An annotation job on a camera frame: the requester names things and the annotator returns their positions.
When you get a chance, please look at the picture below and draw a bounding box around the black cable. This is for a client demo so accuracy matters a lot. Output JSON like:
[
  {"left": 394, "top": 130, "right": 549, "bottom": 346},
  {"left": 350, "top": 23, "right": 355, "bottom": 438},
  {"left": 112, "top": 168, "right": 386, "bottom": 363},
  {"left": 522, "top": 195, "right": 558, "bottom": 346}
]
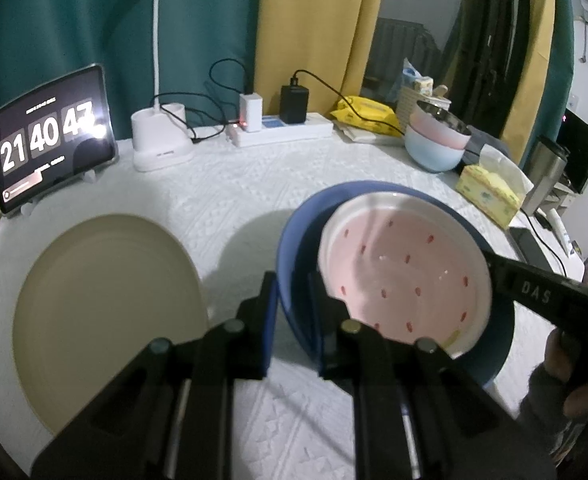
[
  {"left": 289, "top": 70, "right": 405, "bottom": 138},
  {"left": 151, "top": 58, "right": 250, "bottom": 143}
]

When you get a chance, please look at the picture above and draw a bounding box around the wide teal curtain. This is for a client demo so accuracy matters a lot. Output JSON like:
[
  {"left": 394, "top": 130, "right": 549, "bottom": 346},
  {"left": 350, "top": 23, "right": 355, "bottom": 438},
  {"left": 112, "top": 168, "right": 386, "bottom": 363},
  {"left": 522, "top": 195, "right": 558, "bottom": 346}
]
[{"left": 0, "top": 0, "right": 265, "bottom": 161}]

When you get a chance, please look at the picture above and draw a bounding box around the steel tumbler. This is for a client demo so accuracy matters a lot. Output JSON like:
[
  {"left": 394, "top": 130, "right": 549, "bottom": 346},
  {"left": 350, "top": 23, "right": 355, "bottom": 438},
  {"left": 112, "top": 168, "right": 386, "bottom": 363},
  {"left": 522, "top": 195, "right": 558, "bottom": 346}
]
[{"left": 520, "top": 135, "right": 569, "bottom": 217}]

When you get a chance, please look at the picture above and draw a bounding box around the black phone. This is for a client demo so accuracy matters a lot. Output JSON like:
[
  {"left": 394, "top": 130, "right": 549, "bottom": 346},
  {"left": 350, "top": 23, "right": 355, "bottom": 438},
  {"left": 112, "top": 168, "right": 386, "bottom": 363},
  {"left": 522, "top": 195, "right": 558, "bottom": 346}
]
[{"left": 509, "top": 227, "right": 555, "bottom": 273}]

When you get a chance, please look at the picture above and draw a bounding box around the black charger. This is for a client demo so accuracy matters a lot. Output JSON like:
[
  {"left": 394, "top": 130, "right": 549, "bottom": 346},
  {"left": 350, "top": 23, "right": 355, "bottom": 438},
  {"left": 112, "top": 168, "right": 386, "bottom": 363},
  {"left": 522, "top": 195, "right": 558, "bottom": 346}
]
[{"left": 279, "top": 85, "right": 310, "bottom": 125}]

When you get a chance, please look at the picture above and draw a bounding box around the white power strip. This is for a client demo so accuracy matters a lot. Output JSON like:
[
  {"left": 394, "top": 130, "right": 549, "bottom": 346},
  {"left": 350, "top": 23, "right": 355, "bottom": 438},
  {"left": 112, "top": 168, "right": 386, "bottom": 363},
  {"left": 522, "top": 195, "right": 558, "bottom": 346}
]
[{"left": 225, "top": 112, "right": 335, "bottom": 148}]

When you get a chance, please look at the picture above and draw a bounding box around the white desk lamp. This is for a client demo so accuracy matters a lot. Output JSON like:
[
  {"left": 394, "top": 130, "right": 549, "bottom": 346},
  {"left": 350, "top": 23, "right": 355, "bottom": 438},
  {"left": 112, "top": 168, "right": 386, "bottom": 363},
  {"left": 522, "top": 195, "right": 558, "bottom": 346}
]
[{"left": 106, "top": 0, "right": 215, "bottom": 173}]

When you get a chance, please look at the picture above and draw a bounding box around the metal bowl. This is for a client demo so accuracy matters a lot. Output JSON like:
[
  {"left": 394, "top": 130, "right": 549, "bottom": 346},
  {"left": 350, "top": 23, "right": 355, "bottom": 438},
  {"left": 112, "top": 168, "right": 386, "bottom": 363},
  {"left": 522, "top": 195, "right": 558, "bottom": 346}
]
[{"left": 415, "top": 100, "right": 472, "bottom": 136}]

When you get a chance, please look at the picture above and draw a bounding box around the yellow tissue box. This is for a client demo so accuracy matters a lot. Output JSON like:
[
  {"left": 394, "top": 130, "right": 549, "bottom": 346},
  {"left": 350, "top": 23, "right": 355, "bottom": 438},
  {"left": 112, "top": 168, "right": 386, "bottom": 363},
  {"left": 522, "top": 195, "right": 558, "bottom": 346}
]
[{"left": 455, "top": 144, "right": 535, "bottom": 231}]

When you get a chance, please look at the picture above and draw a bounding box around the grey cloth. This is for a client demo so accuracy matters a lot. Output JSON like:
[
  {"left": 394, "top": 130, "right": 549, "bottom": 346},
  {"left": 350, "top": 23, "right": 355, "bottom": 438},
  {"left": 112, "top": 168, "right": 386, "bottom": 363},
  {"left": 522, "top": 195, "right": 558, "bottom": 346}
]
[{"left": 464, "top": 127, "right": 512, "bottom": 158}]

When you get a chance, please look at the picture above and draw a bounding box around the black monitor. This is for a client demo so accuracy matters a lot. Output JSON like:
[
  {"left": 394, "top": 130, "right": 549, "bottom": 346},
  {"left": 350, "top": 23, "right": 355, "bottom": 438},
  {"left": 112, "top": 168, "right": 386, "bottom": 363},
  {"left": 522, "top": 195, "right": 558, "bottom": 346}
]
[{"left": 556, "top": 107, "right": 588, "bottom": 193}]

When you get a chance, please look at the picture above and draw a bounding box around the yellow wipes packet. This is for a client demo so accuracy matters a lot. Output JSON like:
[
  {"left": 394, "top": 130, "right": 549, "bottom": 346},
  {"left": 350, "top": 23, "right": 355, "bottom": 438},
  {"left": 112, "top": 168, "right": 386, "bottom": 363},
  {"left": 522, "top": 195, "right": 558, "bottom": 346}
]
[{"left": 330, "top": 96, "right": 401, "bottom": 136}]

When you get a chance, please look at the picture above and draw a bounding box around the light blue bowl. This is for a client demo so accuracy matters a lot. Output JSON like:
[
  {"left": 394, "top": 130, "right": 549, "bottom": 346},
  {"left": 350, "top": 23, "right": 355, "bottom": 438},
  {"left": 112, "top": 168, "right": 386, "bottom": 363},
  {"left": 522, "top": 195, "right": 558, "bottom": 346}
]
[{"left": 404, "top": 125, "right": 467, "bottom": 174}]

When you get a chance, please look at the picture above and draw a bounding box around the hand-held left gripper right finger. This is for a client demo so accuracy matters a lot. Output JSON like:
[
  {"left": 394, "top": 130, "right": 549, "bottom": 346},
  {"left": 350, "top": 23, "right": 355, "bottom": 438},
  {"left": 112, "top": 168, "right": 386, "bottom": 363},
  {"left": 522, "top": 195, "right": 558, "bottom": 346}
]
[{"left": 306, "top": 270, "right": 557, "bottom": 480}]

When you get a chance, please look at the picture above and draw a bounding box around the beige plate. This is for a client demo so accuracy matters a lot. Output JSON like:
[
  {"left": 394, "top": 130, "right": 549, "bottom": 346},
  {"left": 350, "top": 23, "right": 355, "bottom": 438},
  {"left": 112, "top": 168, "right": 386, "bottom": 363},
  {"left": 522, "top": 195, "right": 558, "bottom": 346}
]
[{"left": 11, "top": 214, "right": 210, "bottom": 438}]

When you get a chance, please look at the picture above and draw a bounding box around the blue and white packet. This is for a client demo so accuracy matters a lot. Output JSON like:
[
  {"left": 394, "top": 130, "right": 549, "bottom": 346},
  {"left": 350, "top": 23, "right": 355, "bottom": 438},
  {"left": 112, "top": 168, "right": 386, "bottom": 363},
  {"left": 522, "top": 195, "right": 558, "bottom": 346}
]
[{"left": 399, "top": 58, "right": 420, "bottom": 88}]

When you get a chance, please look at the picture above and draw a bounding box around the white tablet stand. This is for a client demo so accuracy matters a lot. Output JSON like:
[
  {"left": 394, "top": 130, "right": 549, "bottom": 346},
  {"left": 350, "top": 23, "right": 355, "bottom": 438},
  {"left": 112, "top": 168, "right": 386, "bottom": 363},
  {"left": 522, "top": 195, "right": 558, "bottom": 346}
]
[{"left": 11, "top": 165, "right": 120, "bottom": 218}]

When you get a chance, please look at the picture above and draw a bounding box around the glass sliding door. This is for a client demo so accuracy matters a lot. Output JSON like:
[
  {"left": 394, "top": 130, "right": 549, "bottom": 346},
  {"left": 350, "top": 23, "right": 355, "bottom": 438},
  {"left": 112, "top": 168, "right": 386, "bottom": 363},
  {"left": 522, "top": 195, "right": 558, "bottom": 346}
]
[{"left": 361, "top": 0, "right": 525, "bottom": 136}]

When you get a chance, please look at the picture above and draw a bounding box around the wide yellow curtain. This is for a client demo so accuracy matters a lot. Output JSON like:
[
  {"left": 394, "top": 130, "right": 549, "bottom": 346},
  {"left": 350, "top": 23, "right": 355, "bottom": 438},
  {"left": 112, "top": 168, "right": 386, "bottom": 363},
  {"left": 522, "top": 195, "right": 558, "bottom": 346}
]
[{"left": 253, "top": 0, "right": 390, "bottom": 116}]

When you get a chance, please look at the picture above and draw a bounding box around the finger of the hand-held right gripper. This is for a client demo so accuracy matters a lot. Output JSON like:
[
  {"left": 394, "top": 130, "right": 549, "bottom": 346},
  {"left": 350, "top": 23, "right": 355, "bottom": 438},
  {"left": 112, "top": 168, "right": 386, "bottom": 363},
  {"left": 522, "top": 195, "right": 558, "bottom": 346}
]
[{"left": 478, "top": 248, "right": 513, "bottom": 292}]

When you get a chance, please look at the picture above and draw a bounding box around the large blue bowl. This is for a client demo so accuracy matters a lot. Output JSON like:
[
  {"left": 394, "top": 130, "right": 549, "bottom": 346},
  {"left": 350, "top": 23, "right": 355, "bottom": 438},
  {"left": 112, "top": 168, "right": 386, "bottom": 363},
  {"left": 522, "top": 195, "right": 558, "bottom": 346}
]
[{"left": 275, "top": 180, "right": 516, "bottom": 392}]

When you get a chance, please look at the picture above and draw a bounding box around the tablet with clock display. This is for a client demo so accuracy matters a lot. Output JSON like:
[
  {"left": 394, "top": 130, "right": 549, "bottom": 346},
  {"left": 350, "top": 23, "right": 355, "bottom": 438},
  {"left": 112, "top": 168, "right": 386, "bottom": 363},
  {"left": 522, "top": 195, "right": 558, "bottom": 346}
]
[{"left": 0, "top": 63, "right": 120, "bottom": 217}]

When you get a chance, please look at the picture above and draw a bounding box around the person's right forearm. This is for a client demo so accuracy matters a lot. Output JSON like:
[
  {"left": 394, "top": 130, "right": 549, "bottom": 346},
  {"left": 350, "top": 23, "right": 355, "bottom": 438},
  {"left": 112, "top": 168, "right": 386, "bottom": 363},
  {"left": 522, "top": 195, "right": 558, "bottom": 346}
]
[{"left": 518, "top": 365, "right": 588, "bottom": 466}]

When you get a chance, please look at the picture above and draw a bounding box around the white tube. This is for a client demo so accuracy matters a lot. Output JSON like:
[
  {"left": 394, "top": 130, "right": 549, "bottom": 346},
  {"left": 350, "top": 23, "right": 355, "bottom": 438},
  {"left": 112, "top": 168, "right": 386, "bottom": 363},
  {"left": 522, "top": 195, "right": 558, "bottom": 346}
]
[{"left": 546, "top": 208, "right": 582, "bottom": 259}]

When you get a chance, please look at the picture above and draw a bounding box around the narrow yellow curtain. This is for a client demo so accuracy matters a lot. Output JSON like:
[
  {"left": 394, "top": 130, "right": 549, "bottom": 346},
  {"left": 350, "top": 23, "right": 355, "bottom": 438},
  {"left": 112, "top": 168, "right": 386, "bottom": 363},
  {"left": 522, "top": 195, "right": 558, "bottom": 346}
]
[{"left": 501, "top": 0, "right": 557, "bottom": 166}]

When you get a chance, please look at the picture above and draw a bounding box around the white basket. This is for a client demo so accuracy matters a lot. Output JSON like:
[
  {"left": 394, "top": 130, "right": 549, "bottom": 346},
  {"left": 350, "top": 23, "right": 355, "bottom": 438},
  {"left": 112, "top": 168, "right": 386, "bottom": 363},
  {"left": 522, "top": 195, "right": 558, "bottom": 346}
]
[{"left": 396, "top": 85, "right": 452, "bottom": 121}]

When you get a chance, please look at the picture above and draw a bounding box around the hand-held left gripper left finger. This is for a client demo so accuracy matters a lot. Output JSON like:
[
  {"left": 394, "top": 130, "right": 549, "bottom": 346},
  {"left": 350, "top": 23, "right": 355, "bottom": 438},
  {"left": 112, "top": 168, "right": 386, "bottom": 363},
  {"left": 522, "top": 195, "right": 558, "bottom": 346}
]
[{"left": 30, "top": 270, "right": 281, "bottom": 480}]

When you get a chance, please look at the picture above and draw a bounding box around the pink speckled bowl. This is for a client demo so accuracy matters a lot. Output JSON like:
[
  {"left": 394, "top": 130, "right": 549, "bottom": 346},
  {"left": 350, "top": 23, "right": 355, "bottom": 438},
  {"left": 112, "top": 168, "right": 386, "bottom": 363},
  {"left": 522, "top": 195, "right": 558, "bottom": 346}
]
[{"left": 317, "top": 191, "right": 495, "bottom": 361}]

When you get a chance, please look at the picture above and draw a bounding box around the narrow teal curtain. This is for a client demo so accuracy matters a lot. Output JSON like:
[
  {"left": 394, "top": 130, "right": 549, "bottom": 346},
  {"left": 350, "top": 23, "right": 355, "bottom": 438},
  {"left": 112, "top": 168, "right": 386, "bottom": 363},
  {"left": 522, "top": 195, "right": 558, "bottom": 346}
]
[{"left": 519, "top": 0, "right": 575, "bottom": 171}]

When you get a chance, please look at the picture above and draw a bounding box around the white charger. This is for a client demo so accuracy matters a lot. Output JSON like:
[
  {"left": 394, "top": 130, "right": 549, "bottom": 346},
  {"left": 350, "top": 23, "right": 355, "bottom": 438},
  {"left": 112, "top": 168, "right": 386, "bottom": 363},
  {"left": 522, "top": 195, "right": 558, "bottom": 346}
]
[{"left": 239, "top": 92, "right": 265, "bottom": 133}]

